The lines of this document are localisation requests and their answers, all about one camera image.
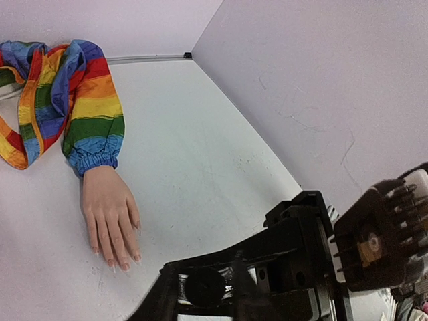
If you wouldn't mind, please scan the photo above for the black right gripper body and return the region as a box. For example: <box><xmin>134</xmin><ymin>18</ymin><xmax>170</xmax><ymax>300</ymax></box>
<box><xmin>257</xmin><ymin>191</ymin><xmax>354</xmax><ymax>320</ymax></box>

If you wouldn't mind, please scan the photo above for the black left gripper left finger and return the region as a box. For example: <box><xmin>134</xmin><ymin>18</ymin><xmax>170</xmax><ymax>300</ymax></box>
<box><xmin>128</xmin><ymin>263</ymin><xmax>179</xmax><ymax>321</ymax></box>

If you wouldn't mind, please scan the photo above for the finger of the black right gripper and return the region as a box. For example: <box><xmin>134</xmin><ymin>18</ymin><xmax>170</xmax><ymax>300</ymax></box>
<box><xmin>163</xmin><ymin>218</ymin><xmax>303</xmax><ymax>271</ymax></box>

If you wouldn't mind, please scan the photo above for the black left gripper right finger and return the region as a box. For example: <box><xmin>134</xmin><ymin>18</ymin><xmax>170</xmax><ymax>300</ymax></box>
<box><xmin>232</xmin><ymin>251</ymin><xmax>283</xmax><ymax>321</ymax></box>

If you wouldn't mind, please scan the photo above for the clear nail polish bottle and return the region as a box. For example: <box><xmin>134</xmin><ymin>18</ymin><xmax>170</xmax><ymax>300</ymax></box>
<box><xmin>177</xmin><ymin>266</ymin><xmax>234</xmax><ymax>308</ymax></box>

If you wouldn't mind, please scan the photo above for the black nail polish cap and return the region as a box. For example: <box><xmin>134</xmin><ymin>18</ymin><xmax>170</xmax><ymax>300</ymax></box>
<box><xmin>184</xmin><ymin>267</ymin><xmax>226</xmax><ymax>308</ymax></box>

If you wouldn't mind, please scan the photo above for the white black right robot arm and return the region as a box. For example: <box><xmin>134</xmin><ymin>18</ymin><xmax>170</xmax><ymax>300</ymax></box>
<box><xmin>137</xmin><ymin>164</ymin><xmax>427</xmax><ymax>320</ymax></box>

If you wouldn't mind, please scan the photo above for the mannequin hand with nails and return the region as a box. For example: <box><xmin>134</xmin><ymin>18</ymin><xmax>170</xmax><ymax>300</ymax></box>
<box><xmin>82</xmin><ymin>165</ymin><xmax>142</xmax><ymax>272</ymax></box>

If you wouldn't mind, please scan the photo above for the rainbow striped jacket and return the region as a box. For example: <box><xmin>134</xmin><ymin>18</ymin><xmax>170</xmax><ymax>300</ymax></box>
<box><xmin>1</xmin><ymin>40</ymin><xmax>125</xmax><ymax>176</ymax></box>

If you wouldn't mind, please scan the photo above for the aluminium table frame rail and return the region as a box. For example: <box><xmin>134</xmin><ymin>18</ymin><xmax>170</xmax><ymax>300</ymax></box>
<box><xmin>106</xmin><ymin>51</ymin><xmax>193</xmax><ymax>65</ymax></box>

